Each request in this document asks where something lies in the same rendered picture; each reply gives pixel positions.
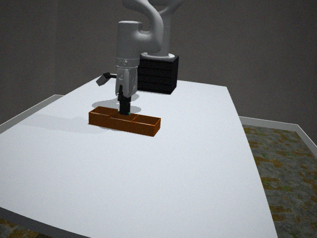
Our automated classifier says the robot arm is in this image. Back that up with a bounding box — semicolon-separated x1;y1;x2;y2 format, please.
115;0;184;67

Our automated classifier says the brown three-compartment tray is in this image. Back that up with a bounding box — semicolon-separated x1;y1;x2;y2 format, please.
89;106;161;137

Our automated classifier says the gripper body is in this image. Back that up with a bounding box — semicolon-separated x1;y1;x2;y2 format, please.
115;65;138;98

